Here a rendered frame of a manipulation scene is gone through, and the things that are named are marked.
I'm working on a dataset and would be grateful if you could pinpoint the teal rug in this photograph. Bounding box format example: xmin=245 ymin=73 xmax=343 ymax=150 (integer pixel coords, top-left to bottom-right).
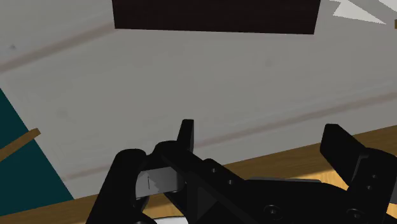
xmin=0 ymin=88 xmax=75 ymax=217

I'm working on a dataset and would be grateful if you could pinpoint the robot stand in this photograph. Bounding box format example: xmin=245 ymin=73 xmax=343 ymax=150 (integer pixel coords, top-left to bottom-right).
xmin=111 ymin=0 xmax=321 ymax=35

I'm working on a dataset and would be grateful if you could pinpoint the white round dish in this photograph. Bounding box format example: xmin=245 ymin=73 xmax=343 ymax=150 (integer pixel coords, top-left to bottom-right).
xmin=154 ymin=216 xmax=188 ymax=224

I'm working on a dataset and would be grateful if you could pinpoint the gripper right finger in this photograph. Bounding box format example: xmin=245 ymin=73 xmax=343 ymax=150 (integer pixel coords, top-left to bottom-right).
xmin=319 ymin=123 xmax=397 ymax=224

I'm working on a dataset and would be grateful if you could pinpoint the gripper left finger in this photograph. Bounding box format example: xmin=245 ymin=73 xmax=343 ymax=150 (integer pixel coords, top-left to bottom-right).
xmin=86 ymin=118 xmax=249 ymax=224

